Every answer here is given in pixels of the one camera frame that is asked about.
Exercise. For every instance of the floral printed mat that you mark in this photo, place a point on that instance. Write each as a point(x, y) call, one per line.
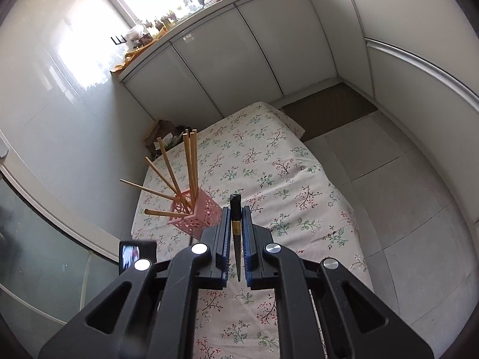
point(269, 164)

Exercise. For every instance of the brown cardboard box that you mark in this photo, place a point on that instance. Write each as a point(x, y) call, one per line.
point(161, 131)

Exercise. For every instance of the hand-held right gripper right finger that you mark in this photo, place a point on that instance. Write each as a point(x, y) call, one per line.
point(247, 239)

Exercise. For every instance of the black wall hook rack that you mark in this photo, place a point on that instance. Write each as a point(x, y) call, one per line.
point(118, 39)

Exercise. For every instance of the white cabinet with flat doors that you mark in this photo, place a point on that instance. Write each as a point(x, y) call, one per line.
point(232, 52)

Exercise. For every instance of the orange snack packets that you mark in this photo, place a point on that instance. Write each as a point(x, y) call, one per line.
point(129, 58)

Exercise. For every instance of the bunch of wooden chopsticks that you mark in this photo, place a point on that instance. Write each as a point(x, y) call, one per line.
point(191, 164)

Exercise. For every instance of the row of seasoning jars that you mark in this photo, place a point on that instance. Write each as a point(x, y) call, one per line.
point(162, 22)

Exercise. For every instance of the frosted glass door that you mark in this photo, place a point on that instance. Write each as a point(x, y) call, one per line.
point(37, 250)

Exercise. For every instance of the black chopstick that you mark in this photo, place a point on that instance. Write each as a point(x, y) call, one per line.
point(235, 209)

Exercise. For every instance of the white cabinet with drawers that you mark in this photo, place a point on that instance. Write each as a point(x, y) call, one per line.
point(419, 45)

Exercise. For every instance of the brown floor mat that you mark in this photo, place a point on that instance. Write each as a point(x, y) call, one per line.
point(329, 110)

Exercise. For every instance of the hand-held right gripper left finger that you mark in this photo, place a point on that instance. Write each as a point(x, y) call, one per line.
point(225, 239)

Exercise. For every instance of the pink perforated utensil holder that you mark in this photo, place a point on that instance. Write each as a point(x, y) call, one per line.
point(202, 213)

